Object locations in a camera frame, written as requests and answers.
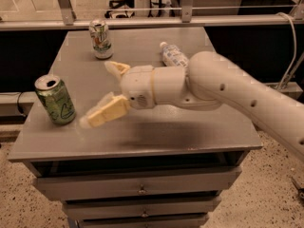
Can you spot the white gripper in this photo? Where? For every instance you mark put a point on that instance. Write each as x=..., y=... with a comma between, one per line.
x=138, y=85

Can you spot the green soda can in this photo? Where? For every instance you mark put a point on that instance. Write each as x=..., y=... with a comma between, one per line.
x=53, y=95

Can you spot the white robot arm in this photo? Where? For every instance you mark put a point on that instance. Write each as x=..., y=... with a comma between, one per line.
x=207, y=82

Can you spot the white green 7up can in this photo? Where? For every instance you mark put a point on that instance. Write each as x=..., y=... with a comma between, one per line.
x=101, y=40

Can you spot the white plastic water bottle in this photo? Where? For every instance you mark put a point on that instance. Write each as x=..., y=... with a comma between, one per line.
x=172, y=56

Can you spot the grey metal railing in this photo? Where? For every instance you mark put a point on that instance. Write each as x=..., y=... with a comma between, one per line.
x=77, y=14

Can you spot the grey drawer cabinet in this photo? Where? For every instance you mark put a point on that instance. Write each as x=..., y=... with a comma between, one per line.
x=159, y=139

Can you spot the black office chair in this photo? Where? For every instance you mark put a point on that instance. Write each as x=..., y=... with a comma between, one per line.
x=122, y=0

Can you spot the grey drawer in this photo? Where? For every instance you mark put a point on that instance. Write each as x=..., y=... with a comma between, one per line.
x=141, y=208
x=173, y=221
x=135, y=184

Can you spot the top grey drawer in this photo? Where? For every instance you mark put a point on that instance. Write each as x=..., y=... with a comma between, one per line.
x=135, y=184

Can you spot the dark tool on floor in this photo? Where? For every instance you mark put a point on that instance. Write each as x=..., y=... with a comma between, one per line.
x=300, y=190

